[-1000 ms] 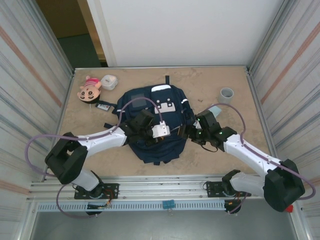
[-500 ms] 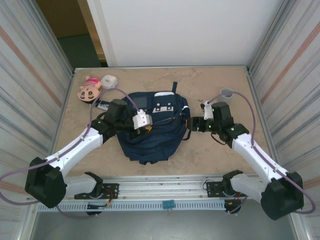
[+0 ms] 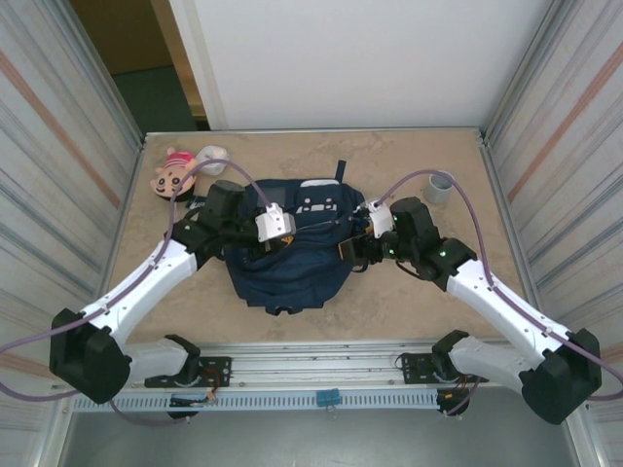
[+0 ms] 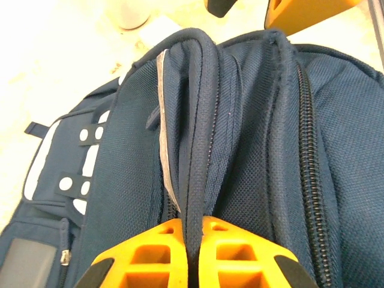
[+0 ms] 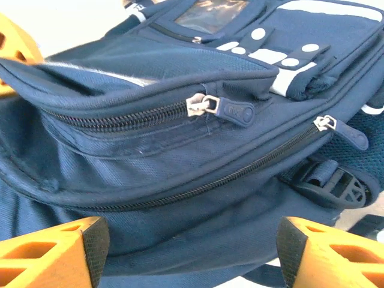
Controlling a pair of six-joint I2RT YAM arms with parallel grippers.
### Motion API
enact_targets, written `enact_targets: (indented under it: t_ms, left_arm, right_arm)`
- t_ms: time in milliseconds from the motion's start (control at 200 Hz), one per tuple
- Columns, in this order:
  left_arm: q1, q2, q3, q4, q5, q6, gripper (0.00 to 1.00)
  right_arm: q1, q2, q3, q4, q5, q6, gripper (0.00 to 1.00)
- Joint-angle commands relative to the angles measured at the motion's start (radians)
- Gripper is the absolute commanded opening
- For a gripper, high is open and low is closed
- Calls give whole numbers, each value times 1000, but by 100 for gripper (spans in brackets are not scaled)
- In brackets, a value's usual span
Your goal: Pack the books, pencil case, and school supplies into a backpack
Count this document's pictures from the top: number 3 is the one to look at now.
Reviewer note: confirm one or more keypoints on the navy blue backpack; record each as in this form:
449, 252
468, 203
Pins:
287, 277

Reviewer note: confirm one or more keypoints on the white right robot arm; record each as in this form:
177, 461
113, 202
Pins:
501, 306

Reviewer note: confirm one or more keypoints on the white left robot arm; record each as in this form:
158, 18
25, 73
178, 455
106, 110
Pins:
146, 282

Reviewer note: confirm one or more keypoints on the white plastic container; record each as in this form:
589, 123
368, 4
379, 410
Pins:
213, 163

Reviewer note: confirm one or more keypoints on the pink plush doll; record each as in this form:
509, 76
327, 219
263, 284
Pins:
172, 170

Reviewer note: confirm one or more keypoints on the corrugated translucent side panel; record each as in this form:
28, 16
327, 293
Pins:
53, 170
569, 170

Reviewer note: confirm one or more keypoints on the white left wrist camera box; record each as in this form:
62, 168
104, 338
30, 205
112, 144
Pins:
275, 223

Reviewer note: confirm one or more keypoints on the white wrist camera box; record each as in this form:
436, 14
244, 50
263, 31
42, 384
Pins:
379, 219
275, 223

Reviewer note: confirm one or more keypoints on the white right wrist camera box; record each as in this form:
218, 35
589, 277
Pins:
379, 219

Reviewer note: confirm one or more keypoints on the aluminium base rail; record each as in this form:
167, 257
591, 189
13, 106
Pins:
316, 365

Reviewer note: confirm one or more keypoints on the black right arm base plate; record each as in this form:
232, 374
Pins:
418, 367

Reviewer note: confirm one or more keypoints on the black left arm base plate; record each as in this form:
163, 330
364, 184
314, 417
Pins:
214, 370

